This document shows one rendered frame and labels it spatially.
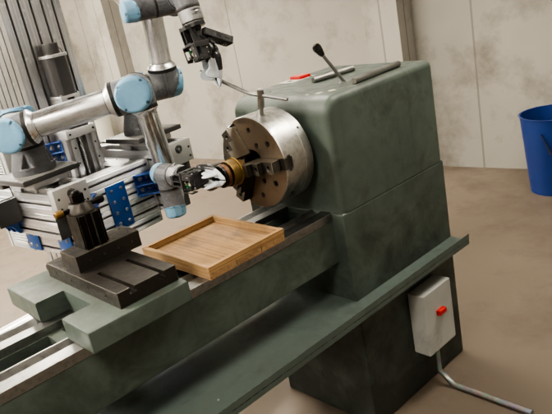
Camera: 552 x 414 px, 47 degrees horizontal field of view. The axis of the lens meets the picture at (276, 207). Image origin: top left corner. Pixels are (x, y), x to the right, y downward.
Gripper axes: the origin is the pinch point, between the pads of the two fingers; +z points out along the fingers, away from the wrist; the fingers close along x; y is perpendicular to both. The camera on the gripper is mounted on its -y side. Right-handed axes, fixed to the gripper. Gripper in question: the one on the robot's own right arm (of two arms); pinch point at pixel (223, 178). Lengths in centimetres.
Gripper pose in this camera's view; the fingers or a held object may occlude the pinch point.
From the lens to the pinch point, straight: 198.2
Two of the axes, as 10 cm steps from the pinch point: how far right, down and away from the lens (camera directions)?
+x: -1.9, -9.3, -3.2
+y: -7.1, 3.5, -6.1
